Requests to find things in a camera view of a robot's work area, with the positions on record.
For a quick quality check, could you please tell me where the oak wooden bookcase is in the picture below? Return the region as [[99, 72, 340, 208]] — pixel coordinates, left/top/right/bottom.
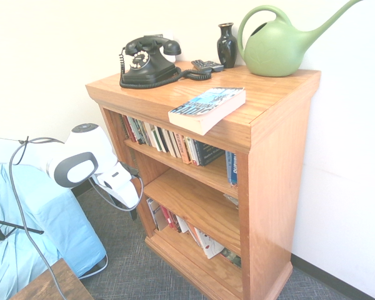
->
[[85, 60, 322, 300]]

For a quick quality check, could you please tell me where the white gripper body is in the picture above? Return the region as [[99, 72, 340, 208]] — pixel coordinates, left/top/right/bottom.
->
[[95, 170, 141, 210]]

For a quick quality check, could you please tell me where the dark green cover book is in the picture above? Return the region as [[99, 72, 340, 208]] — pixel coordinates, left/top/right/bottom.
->
[[219, 247, 243, 269]]

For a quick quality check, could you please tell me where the cream red-lettered book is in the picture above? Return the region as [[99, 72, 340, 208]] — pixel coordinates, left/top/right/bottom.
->
[[185, 136, 201, 166]]

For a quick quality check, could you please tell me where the blue Darwin's Radio paperback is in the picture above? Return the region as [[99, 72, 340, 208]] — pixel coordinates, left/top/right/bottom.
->
[[167, 86, 247, 136]]

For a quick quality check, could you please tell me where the light blue cloth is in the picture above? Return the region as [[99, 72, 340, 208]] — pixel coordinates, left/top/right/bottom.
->
[[0, 162, 109, 300]]

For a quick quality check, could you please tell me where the black remote control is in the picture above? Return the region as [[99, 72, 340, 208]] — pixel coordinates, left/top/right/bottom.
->
[[191, 59, 212, 71], [204, 60, 225, 73]]

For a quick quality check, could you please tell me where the bright blue spine book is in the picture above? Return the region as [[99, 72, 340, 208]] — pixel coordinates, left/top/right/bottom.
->
[[224, 150, 239, 187]]

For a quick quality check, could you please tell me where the white grey paperback book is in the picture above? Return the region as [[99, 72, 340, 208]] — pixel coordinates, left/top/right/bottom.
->
[[146, 197, 169, 232]]

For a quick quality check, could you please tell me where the black camera tripod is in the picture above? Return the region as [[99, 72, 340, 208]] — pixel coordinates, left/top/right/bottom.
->
[[0, 216, 45, 248]]

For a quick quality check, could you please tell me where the dark green spine book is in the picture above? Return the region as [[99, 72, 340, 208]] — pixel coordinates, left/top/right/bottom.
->
[[136, 119, 148, 146]]

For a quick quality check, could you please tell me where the long grey cable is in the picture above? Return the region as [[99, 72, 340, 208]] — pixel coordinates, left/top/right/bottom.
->
[[8, 136, 68, 300]]

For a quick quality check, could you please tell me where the dark teal paperback book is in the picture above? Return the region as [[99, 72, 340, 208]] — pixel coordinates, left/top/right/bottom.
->
[[192, 139, 228, 168]]

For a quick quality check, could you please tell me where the white illustrated cover book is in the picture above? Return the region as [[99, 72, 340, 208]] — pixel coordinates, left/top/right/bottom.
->
[[193, 227, 226, 260]]

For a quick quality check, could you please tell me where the black white paperback book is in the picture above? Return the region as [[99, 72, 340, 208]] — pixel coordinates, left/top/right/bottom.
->
[[156, 126, 170, 154]]

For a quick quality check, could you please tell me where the white green spine book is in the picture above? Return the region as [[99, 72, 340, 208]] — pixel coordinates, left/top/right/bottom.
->
[[131, 117, 143, 144]]

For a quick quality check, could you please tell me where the black glossy vase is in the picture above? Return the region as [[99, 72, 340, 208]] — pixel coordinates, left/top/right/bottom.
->
[[217, 22, 238, 69]]

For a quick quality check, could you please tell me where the green plastic watering can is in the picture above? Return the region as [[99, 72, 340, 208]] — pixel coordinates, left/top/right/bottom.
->
[[236, 0, 365, 78]]

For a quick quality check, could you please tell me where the orange spine book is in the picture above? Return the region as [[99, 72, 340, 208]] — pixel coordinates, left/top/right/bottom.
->
[[177, 133, 192, 164]]

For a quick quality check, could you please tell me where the orange white thin book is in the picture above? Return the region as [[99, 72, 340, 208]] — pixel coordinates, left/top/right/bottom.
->
[[186, 221, 203, 248]]

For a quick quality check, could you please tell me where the green white paperback book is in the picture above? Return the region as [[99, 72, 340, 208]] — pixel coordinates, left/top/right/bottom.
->
[[149, 124, 162, 151]]

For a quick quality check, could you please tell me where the dark wooden table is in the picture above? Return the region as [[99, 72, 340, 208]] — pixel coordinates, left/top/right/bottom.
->
[[9, 257, 94, 300]]

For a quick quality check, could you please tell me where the black vintage rotary telephone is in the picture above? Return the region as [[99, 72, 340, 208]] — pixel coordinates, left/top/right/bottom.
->
[[118, 35, 183, 90]]

